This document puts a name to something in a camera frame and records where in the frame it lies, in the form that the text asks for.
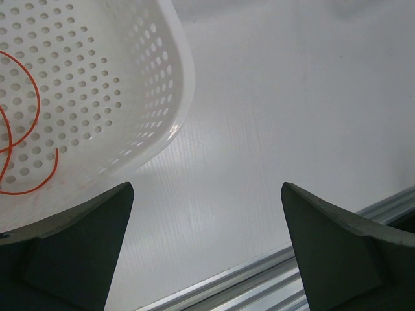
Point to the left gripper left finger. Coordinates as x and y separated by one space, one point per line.
66 261

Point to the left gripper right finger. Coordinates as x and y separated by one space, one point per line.
346 261

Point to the front-left white perforated basket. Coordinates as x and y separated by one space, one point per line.
89 90

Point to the aluminium mounting rail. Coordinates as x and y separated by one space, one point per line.
272 280

